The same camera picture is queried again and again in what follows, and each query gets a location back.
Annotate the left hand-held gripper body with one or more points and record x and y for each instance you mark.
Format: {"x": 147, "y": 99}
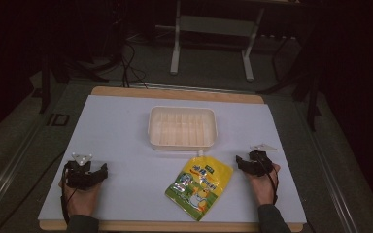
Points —
{"x": 77, "y": 174}

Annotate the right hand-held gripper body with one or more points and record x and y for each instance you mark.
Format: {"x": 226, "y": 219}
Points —
{"x": 259, "y": 161}

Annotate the person's right hand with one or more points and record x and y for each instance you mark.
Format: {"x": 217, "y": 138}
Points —
{"x": 263, "y": 189}

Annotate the person's left hand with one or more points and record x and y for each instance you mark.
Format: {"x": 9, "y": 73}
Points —
{"x": 84, "y": 200}

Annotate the white table mat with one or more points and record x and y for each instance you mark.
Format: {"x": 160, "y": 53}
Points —
{"x": 126, "y": 161}

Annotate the yellow spout pouch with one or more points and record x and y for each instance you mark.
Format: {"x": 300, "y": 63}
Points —
{"x": 199, "y": 186}

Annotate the dark floor box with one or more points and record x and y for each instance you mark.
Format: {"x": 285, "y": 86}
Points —
{"x": 58, "y": 119}

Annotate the white plastic container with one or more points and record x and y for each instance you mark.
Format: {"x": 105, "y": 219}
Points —
{"x": 182, "y": 128}

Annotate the black stand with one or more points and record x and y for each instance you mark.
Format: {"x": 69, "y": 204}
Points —
{"x": 312, "y": 100}

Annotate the white metal stand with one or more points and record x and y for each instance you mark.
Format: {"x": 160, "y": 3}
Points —
{"x": 215, "y": 26}

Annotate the metal floor rail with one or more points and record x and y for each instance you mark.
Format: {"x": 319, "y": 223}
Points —
{"x": 6, "y": 168}
{"x": 330, "y": 181}

